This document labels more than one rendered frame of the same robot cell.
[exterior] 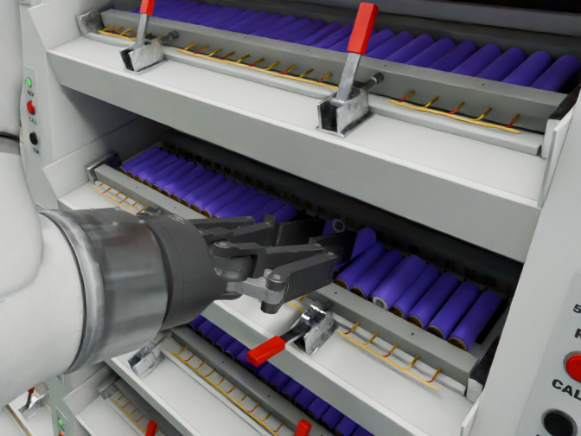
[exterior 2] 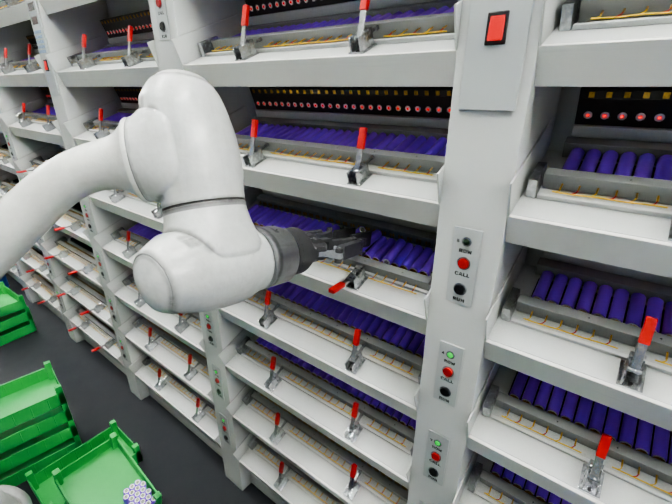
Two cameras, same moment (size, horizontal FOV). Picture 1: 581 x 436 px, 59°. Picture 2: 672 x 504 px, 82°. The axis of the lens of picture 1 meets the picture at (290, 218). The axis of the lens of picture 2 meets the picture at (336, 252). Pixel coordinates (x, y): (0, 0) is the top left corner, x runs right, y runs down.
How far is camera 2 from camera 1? 0.27 m
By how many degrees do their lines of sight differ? 2
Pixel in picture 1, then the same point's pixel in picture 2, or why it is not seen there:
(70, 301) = (270, 256)
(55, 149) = not seen: hidden behind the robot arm
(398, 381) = (398, 294)
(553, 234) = (445, 213)
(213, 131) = (297, 191)
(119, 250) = (281, 238)
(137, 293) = (290, 254)
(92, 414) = (235, 363)
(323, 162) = (352, 198)
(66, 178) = not seen: hidden behind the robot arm
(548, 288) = (447, 234)
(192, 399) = (296, 334)
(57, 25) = not seen: hidden behind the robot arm
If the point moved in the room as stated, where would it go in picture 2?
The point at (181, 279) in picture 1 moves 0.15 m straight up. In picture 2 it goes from (302, 250) to (299, 147)
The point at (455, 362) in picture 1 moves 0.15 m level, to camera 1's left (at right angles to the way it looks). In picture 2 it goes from (422, 280) to (337, 281)
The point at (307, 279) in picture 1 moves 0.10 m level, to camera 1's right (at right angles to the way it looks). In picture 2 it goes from (351, 250) to (410, 249)
